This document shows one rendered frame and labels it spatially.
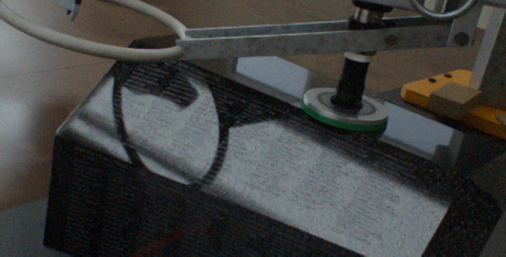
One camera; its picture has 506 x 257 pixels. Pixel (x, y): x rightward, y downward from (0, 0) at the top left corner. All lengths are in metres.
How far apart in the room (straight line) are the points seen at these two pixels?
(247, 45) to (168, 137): 0.33
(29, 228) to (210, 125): 1.07
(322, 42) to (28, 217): 1.46
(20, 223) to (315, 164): 1.35
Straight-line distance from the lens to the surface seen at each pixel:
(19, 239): 2.66
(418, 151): 1.69
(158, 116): 1.90
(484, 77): 2.40
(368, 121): 1.72
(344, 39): 1.69
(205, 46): 1.73
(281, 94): 1.84
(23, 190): 2.98
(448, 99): 2.21
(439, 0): 1.59
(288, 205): 1.66
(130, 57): 1.63
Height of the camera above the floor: 1.44
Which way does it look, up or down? 21 degrees down
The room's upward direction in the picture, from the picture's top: 12 degrees clockwise
